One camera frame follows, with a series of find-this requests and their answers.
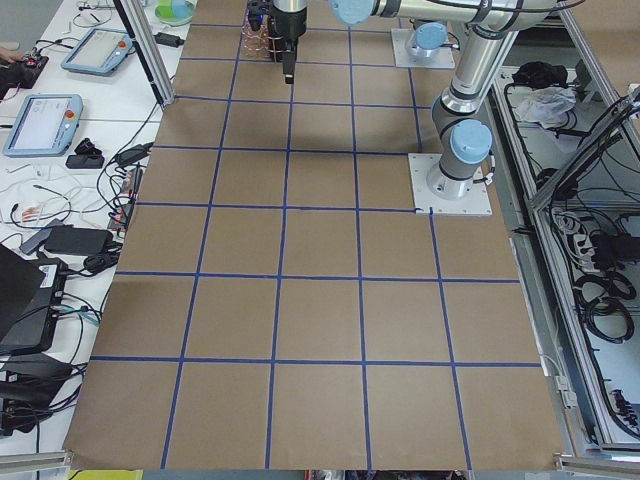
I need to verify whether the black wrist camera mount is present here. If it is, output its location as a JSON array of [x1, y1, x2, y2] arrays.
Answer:
[[246, 0, 272, 32]]

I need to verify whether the aluminium frame post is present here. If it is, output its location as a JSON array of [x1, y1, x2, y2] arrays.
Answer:
[[113, 0, 175, 108]]

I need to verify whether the black power brick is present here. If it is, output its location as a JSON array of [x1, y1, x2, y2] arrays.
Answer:
[[44, 226, 113, 256]]

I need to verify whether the white base plate rack side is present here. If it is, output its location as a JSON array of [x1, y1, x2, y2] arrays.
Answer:
[[391, 22, 455, 70]]

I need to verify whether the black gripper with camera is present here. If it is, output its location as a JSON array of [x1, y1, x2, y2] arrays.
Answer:
[[270, 0, 306, 85]]

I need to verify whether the green bowl with blocks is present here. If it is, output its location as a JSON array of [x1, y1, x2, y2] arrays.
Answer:
[[154, 0, 196, 27]]

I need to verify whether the copper wire wine rack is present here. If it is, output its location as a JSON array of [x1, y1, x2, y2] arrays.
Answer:
[[241, 14, 278, 62]]

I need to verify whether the white cloth bundle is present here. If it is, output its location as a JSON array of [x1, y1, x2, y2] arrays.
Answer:
[[514, 87, 576, 128]]

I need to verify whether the teach pendant near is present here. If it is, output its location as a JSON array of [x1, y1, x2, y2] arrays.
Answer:
[[3, 94, 83, 158]]

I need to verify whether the black laptop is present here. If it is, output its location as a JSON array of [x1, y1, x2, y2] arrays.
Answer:
[[1, 246, 67, 355]]

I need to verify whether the teach pendant far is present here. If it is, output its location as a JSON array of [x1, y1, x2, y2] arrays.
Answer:
[[61, 27, 133, 76]]

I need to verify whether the teach pendant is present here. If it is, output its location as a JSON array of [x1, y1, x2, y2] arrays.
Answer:
[[3, 94, 83, 158], [61, 27, 133, 76]]

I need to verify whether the black power adapter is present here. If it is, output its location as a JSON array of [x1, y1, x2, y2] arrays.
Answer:
[[154, 32, 184, 48]]

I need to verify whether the robot arm carrying bottle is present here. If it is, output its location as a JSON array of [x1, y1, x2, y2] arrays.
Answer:
[[330, 1, 577, 201]]

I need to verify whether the white base plate bottle side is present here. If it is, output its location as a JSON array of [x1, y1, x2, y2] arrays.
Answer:
[[408, 153, 492, 217]]

